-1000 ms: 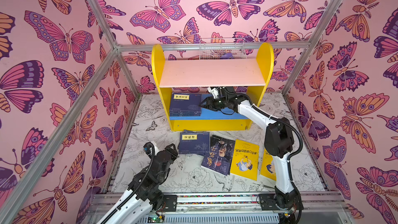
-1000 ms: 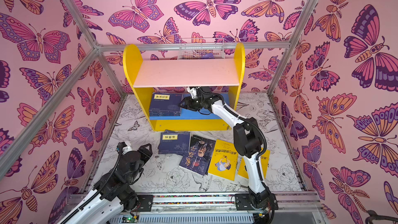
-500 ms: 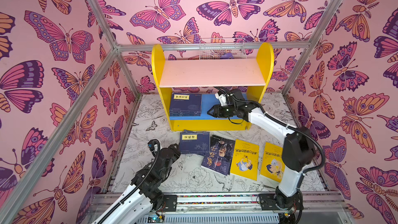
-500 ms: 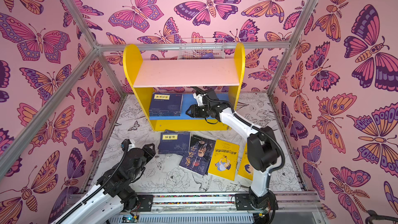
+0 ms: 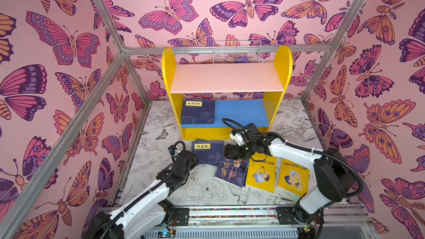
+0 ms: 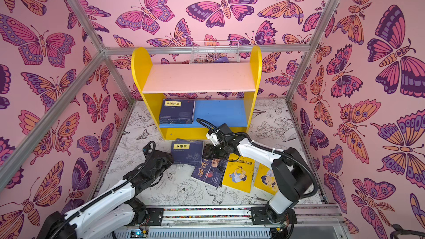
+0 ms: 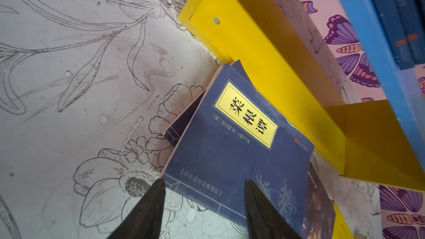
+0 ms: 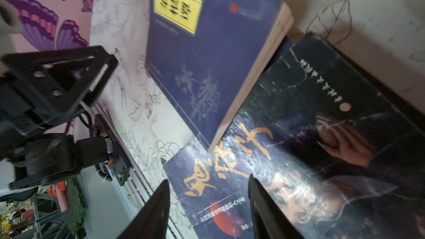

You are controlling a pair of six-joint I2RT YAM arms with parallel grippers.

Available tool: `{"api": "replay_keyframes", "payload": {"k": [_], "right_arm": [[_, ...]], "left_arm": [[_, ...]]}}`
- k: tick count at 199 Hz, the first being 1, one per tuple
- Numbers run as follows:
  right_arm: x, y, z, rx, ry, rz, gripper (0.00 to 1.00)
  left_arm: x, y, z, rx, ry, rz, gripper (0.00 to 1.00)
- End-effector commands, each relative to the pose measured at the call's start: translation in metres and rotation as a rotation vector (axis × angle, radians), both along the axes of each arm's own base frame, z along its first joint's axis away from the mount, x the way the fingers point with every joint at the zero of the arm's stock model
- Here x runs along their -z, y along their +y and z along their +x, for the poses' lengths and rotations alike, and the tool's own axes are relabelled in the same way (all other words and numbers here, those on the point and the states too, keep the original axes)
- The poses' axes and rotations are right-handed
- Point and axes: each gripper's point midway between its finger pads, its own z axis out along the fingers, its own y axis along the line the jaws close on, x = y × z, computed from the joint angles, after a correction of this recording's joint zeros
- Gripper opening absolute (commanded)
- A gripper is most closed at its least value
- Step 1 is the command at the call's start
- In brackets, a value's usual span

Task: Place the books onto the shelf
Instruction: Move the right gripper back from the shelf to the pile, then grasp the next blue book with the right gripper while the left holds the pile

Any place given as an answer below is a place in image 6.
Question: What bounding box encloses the blue book Mengxi Bitan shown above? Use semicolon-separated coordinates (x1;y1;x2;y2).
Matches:
159;99;195;120

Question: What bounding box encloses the blue book Sunzi Bingfa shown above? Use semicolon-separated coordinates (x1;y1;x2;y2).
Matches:
159;120;193;126

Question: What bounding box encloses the blue book Yijing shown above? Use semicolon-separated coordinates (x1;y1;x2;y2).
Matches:
159;117;193;122

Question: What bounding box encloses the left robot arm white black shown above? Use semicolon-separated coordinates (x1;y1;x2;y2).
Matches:
37;141;174;239

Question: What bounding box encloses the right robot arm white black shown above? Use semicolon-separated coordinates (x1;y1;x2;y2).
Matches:
197;118;318;224

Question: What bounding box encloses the yellow book with orange figure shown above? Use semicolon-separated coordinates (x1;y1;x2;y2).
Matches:
222;154;255;193

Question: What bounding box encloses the dark illustrated cover book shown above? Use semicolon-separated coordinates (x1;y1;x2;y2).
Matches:
191;159;227;188

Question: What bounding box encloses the blue book middle of fan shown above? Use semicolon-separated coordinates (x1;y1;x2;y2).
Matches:
171;141;204;166

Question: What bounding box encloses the yellow book with cartoon face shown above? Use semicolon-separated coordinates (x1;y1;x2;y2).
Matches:
254;164;278;195

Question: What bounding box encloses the green circuit board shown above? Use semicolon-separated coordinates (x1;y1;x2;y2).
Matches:
130;230;148;239

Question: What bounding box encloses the yellow shelf with blue board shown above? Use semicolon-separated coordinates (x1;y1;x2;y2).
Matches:
131;46;262;141

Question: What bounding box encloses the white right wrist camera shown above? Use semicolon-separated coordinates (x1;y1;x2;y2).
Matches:
206;129;223;146

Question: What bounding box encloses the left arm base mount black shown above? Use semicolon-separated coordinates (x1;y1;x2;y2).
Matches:
130;208;164;226

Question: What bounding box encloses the aluminium rail front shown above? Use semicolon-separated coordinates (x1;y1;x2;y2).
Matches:
71;205;346;230

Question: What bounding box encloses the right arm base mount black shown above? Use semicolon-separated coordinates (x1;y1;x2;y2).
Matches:
250;205;298;226

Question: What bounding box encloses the clear wire basket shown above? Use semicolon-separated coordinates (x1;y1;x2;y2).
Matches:
189;39;241;64

